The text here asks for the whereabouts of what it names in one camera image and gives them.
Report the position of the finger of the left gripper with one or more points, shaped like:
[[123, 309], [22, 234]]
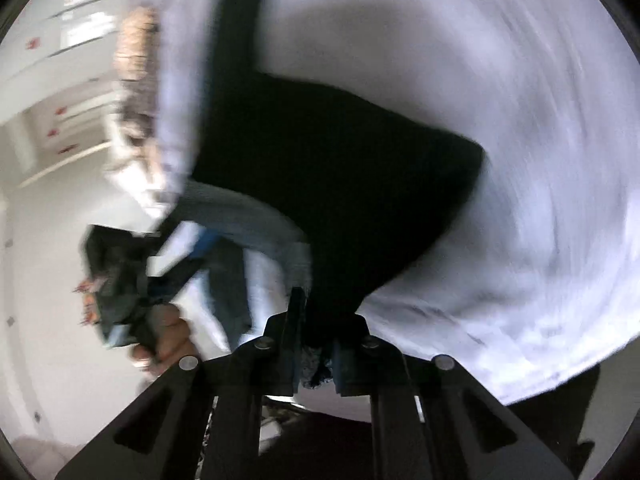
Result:
[[166, 287], [190, 242]]

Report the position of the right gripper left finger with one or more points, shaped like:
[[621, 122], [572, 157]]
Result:
[[201, 419]]

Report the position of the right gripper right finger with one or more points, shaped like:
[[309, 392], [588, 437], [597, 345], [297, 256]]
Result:
[[432, 419]]

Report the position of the black pants with patterned trim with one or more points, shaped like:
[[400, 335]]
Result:
[[344, 194]]

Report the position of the operator left hand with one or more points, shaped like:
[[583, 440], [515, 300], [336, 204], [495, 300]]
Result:
[[173, 342]]

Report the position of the lavender embossed bedspread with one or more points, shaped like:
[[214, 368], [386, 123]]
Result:
[[539, 279]]

